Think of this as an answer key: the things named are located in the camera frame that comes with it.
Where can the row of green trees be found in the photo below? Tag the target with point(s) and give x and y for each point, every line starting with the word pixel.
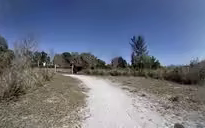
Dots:
pixel 86 60

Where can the wooden bridge with railings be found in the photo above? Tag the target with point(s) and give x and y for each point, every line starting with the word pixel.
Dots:
pixel 72 68

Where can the tall pine tree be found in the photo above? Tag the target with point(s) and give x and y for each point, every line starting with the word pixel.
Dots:
pixel 138 50

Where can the pale gravel path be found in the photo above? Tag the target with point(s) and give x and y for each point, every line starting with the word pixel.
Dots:
pixel 106 106

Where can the dry grass verge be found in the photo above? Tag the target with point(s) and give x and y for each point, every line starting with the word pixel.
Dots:
pixel 46 103
pixel 163 91

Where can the low green and brown bushes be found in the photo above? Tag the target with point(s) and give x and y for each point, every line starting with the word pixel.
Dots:
pixel 176 75

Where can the dry brown shrubs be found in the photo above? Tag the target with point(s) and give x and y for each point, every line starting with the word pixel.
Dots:
pixel 10 73

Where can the robot's own part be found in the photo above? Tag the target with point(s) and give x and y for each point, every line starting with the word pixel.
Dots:
pixel 178 126

